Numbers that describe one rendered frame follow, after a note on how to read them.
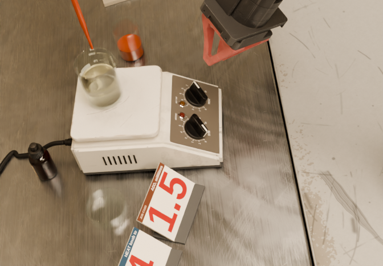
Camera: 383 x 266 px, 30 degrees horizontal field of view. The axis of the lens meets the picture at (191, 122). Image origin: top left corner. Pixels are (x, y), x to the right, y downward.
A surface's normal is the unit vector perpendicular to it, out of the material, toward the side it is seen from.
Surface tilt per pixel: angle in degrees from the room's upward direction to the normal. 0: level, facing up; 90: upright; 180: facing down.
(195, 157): 90
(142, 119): 0
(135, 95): 0
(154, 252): 40
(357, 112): 0
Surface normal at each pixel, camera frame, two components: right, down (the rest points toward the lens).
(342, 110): -0.12, -0.59
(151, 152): -0.01, 0.80
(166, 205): 0.51, -0.34
